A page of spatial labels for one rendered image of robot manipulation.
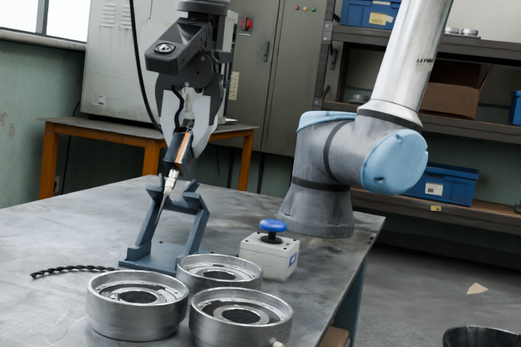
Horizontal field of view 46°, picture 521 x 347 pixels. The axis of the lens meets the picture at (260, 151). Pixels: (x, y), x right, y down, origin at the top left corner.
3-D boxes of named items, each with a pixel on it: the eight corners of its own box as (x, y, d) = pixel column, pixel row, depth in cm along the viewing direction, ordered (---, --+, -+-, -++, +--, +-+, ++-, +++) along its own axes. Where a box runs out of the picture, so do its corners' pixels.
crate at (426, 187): (473, 200, 427) (478, 169, 424) (472, 208, 391) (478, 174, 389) (398, 187, 444) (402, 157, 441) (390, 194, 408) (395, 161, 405)
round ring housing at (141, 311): (146, 355, 58) (151, 313, 58) (61, 324, 63) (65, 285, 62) (203, 322, 68) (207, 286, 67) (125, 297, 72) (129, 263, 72)
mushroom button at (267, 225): (278, 260, 87) (283, 225, 86) (252, 255, 88) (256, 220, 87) (286, 253, 90) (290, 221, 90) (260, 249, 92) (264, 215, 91)
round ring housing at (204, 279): (263, 318, 71) (267, 284, 71) (171, 310, 70) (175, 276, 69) (254, 287, 81) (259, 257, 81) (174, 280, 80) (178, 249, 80)
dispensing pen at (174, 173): (140, 216, 80) (181, 110, 88) (150, 229, 84) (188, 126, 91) (156, 219, 79) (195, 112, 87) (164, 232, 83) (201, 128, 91)
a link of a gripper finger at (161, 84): (184, 121, 88) (196, 62, 86) (179, 123, 86) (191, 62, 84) (154, 114, 89) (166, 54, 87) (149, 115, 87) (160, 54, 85)
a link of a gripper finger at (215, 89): (224, 125, 86) (223, 60, 84) (220, 125, 84) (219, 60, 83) (192, 123, 87) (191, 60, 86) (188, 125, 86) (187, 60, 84)
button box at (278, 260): (284, 283, 85) (289, 248, 84) (236, 272, 87) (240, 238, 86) (298, 268, 93) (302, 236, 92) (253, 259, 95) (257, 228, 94)
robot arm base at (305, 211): (287, 214, 131) (293, 168, 130) (358, 228, 126) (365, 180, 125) (267, 228, 116) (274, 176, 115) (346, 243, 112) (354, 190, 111)
